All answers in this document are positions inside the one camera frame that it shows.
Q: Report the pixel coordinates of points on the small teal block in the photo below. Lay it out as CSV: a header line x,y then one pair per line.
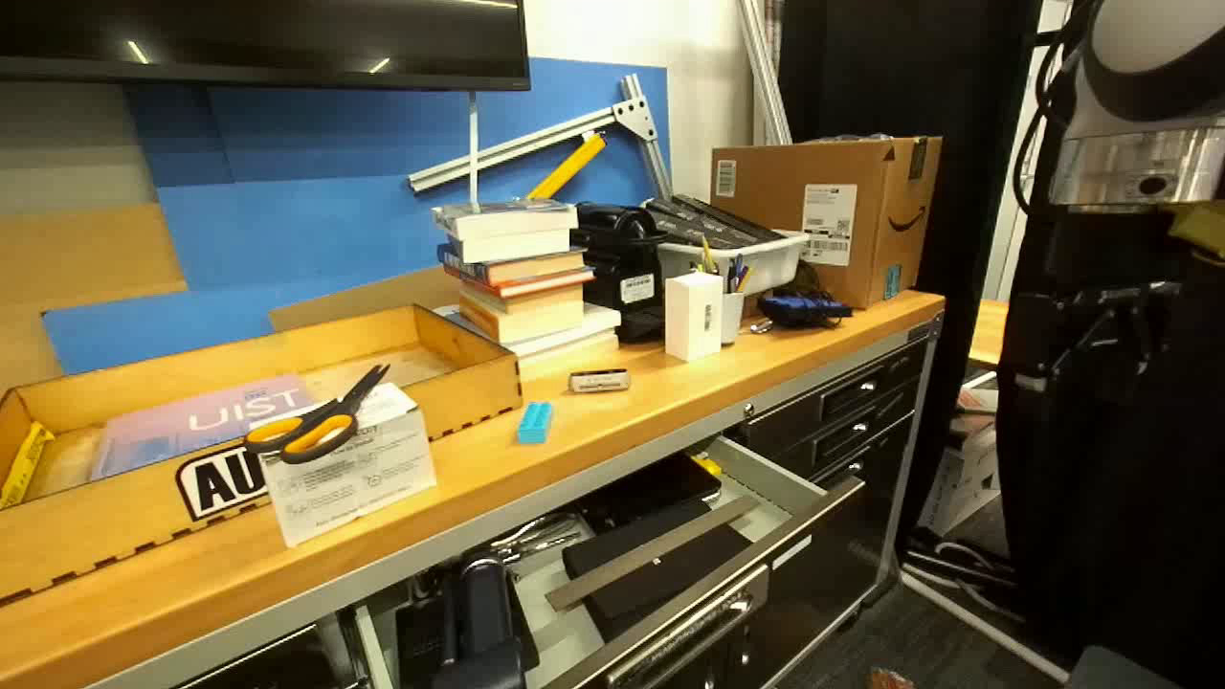
x,y
534,423

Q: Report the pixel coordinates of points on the grey metal tool drawer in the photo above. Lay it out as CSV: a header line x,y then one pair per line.
x,y
779,491

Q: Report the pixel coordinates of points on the white black Franka robot arm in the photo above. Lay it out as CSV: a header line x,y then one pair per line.
x,y
1134,164

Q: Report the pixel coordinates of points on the black foam drawer insert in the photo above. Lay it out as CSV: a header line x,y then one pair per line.
x,y
663,594

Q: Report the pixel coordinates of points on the flat white book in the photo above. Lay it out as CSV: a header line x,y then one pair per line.
x,y
577,338

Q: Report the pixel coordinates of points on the black boxy device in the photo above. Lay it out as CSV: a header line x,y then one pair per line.
x,y
619,270

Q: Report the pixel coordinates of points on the small white box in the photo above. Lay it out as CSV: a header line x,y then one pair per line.
x,y
693,316

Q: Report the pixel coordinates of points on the tan thick book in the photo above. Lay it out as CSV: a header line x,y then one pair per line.
x,y
531,316

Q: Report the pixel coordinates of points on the orange edged book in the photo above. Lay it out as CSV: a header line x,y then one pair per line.
x,y
539,274

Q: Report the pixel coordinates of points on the thick white book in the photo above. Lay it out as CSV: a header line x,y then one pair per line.
x,y
510,229

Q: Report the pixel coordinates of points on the white plastic bin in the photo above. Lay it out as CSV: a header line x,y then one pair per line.
x,y
753,255

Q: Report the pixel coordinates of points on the yellow bar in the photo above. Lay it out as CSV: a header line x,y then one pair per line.
x,y
567,164

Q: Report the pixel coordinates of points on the blue black hand tool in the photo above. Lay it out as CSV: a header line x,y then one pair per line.
x,y
807,306

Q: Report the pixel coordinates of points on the flat grey metal bar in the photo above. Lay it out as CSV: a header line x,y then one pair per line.
x,y
651,551

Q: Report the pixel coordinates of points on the cardboard shipping box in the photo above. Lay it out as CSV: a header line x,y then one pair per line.
x,y
843,203

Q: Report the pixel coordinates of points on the white printed paper card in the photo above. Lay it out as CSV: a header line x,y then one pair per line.
x,y
364,483

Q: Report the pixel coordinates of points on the leaning aluminium profile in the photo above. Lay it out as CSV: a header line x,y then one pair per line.
x,y
765,70

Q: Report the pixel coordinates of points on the blue foam board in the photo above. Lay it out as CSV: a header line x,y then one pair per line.
x,y
308,215

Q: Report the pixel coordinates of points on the white box on floor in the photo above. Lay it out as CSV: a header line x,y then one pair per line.
x,y
957,479

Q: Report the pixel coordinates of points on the purple UIST booklet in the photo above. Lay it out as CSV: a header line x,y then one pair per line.
x,y
194,423

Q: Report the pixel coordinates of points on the black flat screen monitor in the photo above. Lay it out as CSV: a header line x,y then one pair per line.
x,y
256,41

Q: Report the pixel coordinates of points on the shallow wooden tray box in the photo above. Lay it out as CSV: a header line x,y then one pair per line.
x,y
127,510

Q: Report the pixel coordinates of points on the yellow strip item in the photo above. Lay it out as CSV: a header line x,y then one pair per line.
x,y
26,464

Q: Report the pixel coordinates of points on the aluminium extrusion frame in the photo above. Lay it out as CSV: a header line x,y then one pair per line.
x,y
539,137

